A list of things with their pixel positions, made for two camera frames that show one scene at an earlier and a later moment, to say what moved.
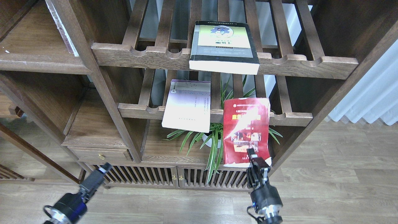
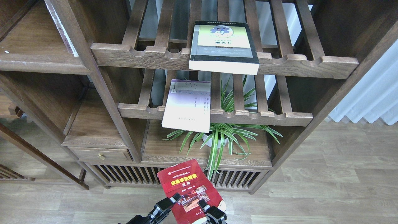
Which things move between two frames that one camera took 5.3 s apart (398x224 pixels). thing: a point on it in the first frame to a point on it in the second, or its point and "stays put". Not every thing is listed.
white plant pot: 209,143 stays put
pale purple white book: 188,106 stays put
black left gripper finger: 88,187 to 164,205
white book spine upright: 70,47 stays put
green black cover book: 224,47 stays put
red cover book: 246,125 to 188,179
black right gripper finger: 259,161 to 211,210
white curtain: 374,95 stays put
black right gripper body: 265,199 to 212,220
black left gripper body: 68,208 to 155,217
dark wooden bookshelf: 184,94 stays put
